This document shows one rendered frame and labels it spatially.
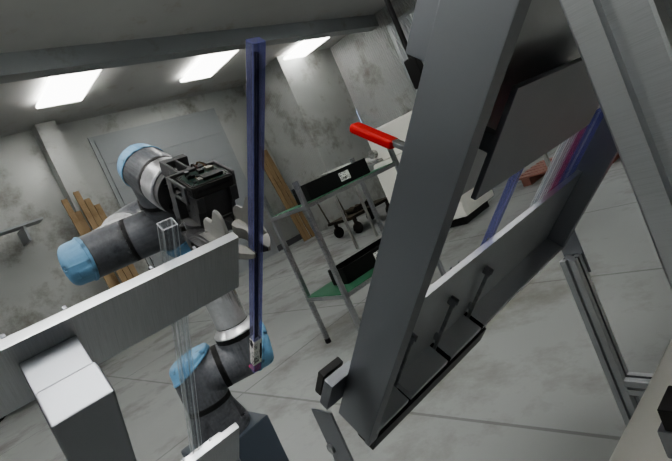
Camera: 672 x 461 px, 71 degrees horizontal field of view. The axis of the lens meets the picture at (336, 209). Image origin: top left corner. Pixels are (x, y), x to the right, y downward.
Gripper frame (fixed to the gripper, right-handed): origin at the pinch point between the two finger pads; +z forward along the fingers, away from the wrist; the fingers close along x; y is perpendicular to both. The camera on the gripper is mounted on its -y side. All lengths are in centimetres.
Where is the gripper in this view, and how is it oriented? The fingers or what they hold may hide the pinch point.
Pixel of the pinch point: (256, 253)
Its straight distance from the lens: 57.1
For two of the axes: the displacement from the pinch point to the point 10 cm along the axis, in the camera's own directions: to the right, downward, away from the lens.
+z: 6.7, 3.2, -6.7
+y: -0.7, -8.8, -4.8
